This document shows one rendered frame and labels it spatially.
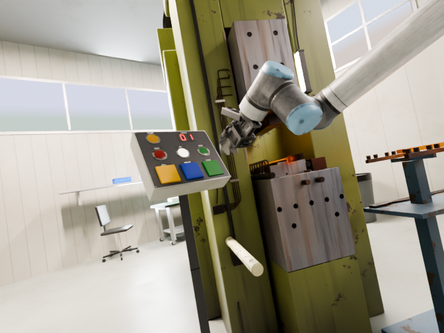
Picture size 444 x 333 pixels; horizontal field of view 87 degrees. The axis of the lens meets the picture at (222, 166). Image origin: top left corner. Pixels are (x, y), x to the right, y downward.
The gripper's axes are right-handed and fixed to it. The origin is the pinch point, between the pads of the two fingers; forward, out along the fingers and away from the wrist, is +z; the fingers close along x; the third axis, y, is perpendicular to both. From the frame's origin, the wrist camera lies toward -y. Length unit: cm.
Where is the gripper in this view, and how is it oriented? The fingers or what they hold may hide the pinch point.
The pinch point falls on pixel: (222, 149)
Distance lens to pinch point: 90.4
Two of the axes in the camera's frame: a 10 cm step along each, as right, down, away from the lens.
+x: 8.0, -1.1, 5.9
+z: -4.1, 6.2, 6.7
